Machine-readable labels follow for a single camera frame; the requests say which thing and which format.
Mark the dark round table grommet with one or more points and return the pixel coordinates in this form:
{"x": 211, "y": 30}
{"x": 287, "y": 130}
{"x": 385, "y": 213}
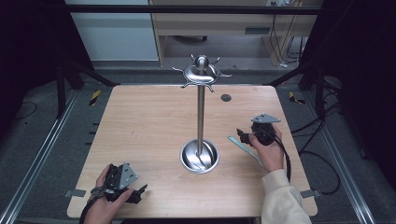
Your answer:
{"x": 226, "y": 97}

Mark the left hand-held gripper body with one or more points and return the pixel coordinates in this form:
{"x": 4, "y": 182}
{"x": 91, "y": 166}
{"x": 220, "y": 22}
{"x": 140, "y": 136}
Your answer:
{"x": 122, "y": 178}

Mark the white cabinet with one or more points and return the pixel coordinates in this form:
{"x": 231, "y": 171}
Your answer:
{"x": 115, "y": 35}

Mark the yellow black floor tape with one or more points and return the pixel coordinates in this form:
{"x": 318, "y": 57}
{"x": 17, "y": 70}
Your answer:
{"x": 95, "y": 97}
{"x": 295, "y": 98}

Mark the person's right hand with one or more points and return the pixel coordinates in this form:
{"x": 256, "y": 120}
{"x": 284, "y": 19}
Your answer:
{"x": 270, "y": 155}

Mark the steel utensil stand with hooks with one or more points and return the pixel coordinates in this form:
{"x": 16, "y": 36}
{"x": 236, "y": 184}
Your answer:
{"x": 200, "y": 118}

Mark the person's left hand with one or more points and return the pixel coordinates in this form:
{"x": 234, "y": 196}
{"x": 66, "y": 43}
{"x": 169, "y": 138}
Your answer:
{"x": 104, "y": 210}

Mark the black metal stand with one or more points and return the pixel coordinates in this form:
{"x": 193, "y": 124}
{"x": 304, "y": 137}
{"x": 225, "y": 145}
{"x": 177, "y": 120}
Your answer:
{"x": 67, "y": 81}
{"x": 311, "y": 81}

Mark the light wooden desk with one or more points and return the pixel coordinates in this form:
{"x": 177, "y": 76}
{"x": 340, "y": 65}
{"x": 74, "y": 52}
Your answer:
{"x": 211, "y": 23}

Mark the grey table edge bracket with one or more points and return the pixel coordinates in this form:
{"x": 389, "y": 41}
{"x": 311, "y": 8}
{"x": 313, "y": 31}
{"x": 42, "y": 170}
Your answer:
{"x": 310, "y": 193}
{"x": 75, "y": 193}

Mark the black curtain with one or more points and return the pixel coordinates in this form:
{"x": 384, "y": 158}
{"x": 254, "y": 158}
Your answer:
{"x": 361, "y": 77}
{"x": 31, "y": 46}

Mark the pale green strip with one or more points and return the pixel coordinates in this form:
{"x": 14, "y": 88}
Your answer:
{"x": 241, "y": 146}

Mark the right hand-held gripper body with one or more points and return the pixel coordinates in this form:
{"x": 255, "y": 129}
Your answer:
{"x": 264, "y": 130}

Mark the aluminium floor rail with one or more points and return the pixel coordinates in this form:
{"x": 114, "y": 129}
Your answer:
{"x": 339, "y": 155}
{"x": 40, "y": 155}

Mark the black horizontal frame bar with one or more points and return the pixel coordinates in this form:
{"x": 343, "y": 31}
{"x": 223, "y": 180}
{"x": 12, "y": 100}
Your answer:
{"x": 186, "y": 9}

